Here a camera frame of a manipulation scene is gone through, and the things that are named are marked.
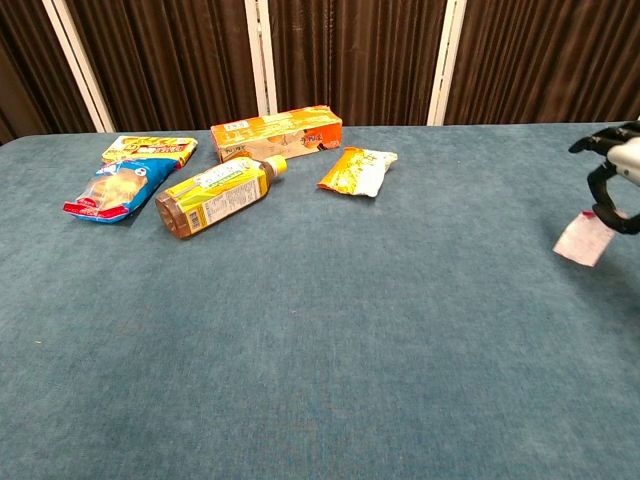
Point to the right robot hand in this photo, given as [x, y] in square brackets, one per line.
[625, 160]

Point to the red tape piece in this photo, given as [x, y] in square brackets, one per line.
[582, 240]

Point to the dark brown curtain panel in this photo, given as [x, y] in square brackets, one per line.
[545, 60]
[355, 57]
[170, 62]
[30, 70]

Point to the orange white snack packet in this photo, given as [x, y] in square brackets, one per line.
[357, 171]

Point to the blue felt table cover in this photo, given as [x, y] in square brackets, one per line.
[320, 325]

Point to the long orange carton box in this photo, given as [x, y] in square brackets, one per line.
[277, 132]

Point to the yellow label tea bottle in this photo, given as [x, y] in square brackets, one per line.
[215, 195]

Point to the yellow snack box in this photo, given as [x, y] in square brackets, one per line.
[150, 147]

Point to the blue snack bag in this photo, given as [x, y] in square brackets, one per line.
[117, 187]

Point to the white partition post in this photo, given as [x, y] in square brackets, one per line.
[446, 62]
[80, 70]
[261, 60]

